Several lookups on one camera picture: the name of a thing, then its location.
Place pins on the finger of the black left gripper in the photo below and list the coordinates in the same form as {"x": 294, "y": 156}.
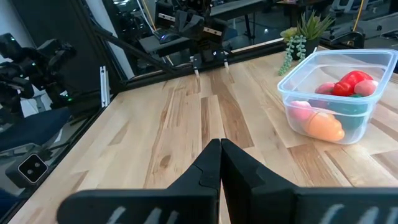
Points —
{"x": 213, "y": 31}
{"x": 166, "y": 17}

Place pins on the silver aluminium bracket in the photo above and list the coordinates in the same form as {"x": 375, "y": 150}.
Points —
{"x": 104, "y": 85}

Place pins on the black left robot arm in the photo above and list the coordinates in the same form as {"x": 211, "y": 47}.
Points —
{"x": 206, "y": 51}

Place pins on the green toy bell pepper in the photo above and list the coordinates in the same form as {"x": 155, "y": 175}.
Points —
{"x": 348, "y": 109}

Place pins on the grey square socket box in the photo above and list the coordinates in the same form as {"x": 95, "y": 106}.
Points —
{"x": 31, "y": 169}

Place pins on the clear plastic tupperware container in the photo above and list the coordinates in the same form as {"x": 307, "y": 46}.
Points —
{"x": 311, "y": 71}

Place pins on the black background robot arm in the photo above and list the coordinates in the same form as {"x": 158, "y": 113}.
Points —
{"x": 37, "y": 68}

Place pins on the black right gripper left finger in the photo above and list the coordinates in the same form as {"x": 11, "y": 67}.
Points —
{"x": 155, "y": 205}

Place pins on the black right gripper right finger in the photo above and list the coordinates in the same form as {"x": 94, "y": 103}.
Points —
{"x": 280, "y": 205}

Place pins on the red tomato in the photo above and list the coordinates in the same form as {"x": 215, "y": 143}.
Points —
{"x": 353, "y": 81}

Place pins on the blue seat cushion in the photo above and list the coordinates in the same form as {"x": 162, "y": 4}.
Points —
{"x": 31, "y": 127}

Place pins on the black computer mouse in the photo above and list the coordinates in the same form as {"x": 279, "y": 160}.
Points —
{"x": 168, "y": 37}

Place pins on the potted green succulent plant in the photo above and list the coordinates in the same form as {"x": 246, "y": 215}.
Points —
{"x": 308, "y": 31}

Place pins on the orange toy bell pepper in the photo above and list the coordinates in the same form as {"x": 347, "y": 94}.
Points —
{"x": 325, "y": 127}

